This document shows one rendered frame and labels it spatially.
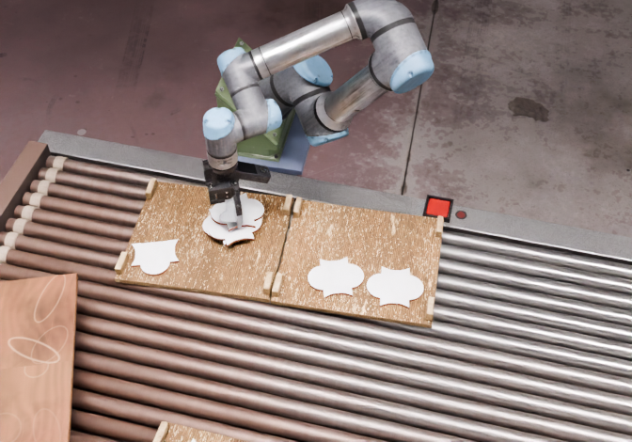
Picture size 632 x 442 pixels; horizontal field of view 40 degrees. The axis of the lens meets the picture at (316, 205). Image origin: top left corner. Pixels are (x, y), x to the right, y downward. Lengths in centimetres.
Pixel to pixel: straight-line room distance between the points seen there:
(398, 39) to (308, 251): 61
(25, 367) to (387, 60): 110
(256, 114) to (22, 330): 75
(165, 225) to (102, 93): 195
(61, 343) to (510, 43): 305
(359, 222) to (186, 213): 48
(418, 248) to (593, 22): 267
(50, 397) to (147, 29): 288
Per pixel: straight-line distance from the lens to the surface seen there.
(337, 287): 222
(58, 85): 437
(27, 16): 486
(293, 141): 267
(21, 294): 221
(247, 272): 226
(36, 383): 206
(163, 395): 211
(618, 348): 227
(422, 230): 236
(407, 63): 209
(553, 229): 245
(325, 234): 233
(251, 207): 234
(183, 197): 245
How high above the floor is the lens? 274
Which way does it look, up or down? 49 degrees down
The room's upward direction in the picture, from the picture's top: straight up
